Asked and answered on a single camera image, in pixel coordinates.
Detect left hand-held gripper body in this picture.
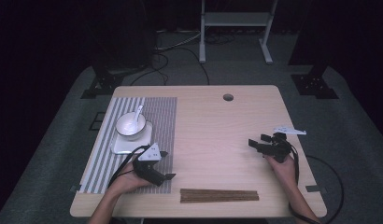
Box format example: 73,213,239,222
133,143,166,187

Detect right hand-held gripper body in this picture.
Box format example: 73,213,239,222
256,125,307,164

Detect white square plate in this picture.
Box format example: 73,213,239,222
110,120,153,155

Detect row of brown chopsticks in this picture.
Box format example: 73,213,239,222
179,188,260,204

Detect person's right hand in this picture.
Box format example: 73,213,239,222
265,153,298,188

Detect person's left hand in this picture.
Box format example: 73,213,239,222
108,161,154,196

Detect grey striped placemat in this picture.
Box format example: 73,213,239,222
78,96,178,194

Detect white ceramic bowl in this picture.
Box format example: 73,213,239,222
115,111,147,142

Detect white ceramic spoon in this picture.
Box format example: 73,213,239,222
132,105,145,133

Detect grey tape piece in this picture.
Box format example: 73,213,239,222
305,185,327,194

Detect black floor socket box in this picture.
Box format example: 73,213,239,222
88,111,107,132

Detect black stand base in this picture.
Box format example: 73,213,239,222
291,63,339,100
80,62,150,100

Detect white metal stand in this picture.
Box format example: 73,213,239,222
198,0,278,65

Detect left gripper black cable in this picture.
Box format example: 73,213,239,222
106,145,150,189

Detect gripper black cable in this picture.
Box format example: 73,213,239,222
287,144,345,224
106,145,150,189

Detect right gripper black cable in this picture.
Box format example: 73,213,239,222
287,144,345,224

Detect black floor cable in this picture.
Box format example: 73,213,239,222
129,46,211,87

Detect grey floor cables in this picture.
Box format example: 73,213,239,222
154,28,203,53

